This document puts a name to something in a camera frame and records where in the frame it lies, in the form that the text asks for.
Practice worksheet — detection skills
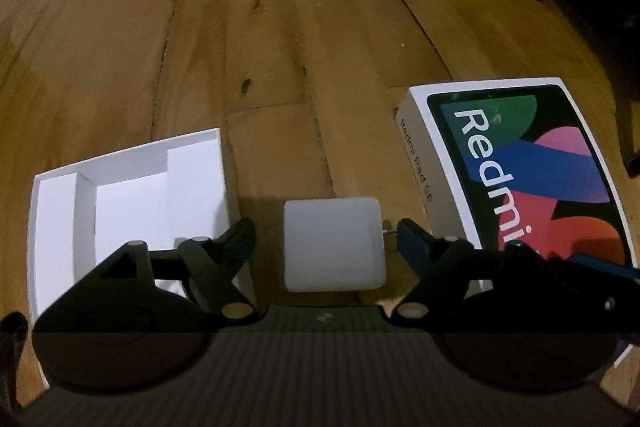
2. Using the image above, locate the white box tray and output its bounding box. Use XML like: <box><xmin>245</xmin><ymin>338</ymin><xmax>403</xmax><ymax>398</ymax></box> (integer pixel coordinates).
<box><xmin>27</xmin><ymin>128</ymin><xmax>257</xmax><ymax>390</ymax></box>

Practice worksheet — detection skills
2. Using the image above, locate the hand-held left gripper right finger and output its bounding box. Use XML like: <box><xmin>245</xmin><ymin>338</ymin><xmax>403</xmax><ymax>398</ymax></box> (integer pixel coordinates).
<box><xmin>389</xmin><ymin>217</ymin><xmax>552</xmax><ymax>323</ymax></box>

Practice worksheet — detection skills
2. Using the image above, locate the tablet box lid colourful print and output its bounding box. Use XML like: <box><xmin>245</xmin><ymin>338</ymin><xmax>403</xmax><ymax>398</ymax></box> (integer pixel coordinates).
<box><xmin>394</xmin><ymin>78</ymin><xmax>640</xmax><ymax>369</ymax></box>

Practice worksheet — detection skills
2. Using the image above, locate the black strap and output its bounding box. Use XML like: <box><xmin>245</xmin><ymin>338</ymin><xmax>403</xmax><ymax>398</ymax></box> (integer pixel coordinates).
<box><xmin>0</xmin><ymin>312</ymin><xmax>31</xmax><ymax>410</ymax></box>

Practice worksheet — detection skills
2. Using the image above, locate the white power adapter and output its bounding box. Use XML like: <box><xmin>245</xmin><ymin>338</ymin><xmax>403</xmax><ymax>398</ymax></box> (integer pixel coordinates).
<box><xmin>283</xmin><ymin>196</ymin><xmax>401</xmax><ymax>293</ymax></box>

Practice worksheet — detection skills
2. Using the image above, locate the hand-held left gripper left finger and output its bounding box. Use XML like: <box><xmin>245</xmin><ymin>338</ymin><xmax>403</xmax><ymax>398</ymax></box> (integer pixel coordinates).
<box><xmin>95</xmin><ymin>217</ymin><xmax>260</xmax><ymax>323</ymax></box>

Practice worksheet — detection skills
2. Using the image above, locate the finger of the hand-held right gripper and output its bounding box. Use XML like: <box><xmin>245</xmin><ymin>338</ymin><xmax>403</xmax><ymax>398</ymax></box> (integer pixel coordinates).
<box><xmin>549</xmin><ymin>253</ymin><xmax>640</xmax><ymax>314</ymax></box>

